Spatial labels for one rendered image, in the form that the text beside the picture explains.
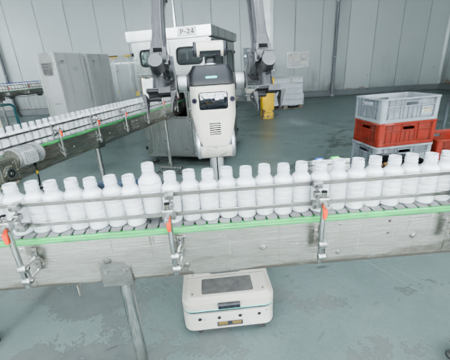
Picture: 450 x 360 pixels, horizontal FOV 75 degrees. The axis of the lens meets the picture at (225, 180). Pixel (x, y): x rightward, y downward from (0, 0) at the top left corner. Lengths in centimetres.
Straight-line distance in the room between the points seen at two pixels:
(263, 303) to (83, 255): 109
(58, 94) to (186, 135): 305
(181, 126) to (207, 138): 319
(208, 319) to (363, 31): 1351
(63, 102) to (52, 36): 755
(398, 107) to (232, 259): 245
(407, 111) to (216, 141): 209
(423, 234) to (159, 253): 87
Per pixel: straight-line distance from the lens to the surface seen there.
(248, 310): 183
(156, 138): 496
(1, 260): 117
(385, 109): 304
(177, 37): 460
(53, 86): 688
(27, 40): 1458
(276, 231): 96
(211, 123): 154
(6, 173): 221
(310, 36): 1358
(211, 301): 177
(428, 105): 334
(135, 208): 95
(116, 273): 105
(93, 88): 748
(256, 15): 147
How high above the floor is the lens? 146
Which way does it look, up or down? 21 degrees down
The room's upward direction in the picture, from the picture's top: 3 degrees counter-clockwise
